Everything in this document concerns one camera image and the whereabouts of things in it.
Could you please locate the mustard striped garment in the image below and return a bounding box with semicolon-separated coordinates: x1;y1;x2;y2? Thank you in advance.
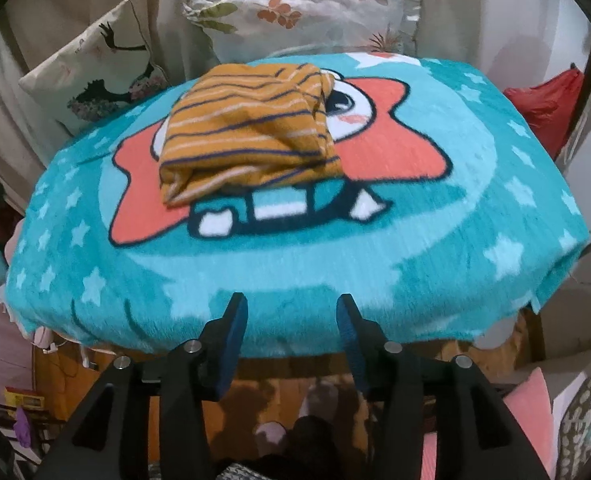
158;63;343;208

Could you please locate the grey patterned cushion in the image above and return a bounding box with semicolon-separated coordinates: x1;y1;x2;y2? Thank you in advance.
556;377;591;479

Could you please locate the white cushion with crane print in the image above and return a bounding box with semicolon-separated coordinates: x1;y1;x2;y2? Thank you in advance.
18;0;168;136

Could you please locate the purple small object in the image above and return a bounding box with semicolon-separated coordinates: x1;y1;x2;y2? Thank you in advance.
13;406;32;448

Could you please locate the yellow small box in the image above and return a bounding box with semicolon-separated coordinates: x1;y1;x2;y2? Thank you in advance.
4;387;46;411

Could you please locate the red plastic bag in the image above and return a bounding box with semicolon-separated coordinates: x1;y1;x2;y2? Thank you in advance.
504;66;584;159

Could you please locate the pink cushion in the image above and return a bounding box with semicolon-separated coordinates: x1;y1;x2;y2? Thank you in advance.
421;364;553;479

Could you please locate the teal cartoon fleece blanket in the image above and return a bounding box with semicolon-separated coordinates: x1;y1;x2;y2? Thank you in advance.
6;53;589;358

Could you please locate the white floral pillow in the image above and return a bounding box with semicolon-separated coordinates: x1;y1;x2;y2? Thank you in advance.
184;0;422;63

